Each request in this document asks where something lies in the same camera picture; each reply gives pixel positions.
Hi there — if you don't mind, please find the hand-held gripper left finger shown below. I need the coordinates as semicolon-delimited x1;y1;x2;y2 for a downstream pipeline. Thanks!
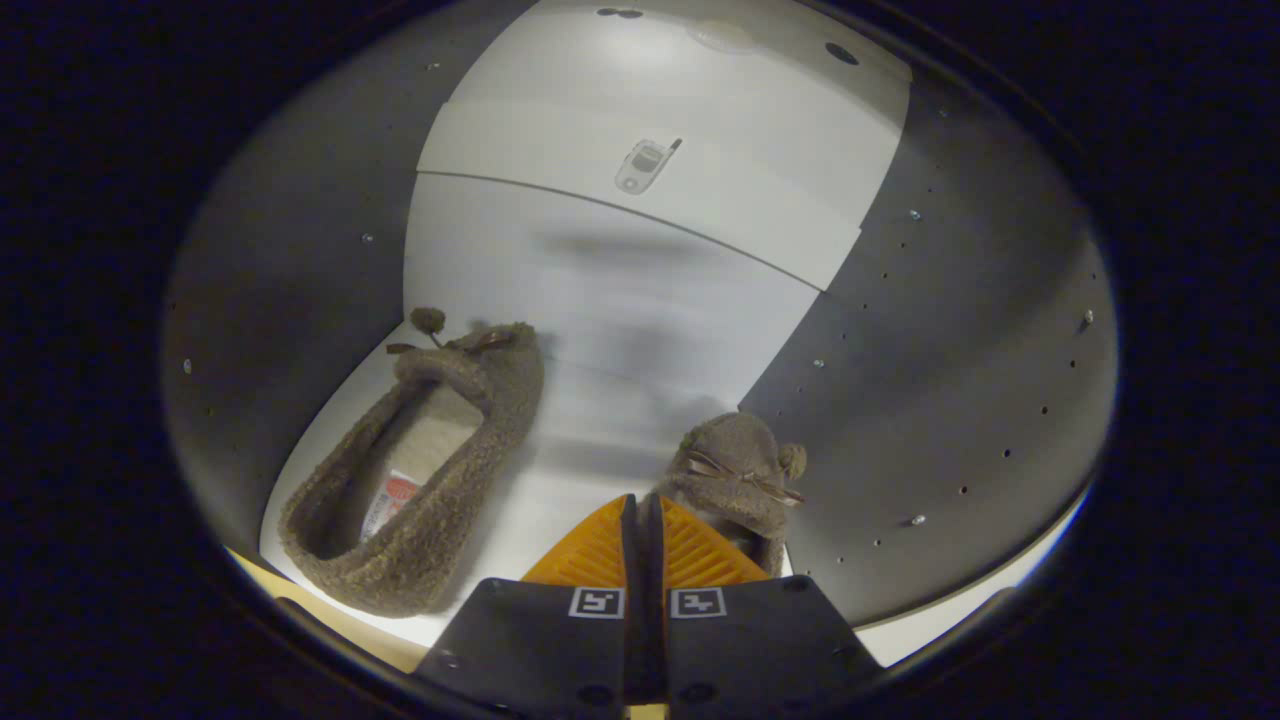
415;493;642;720

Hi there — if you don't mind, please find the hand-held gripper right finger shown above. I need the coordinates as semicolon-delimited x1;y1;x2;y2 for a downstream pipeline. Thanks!
640;493;886;720

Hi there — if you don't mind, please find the brown fuzzy slipper shoe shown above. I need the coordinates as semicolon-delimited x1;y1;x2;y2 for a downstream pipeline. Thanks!
655;412;809;579
278;307;546;618

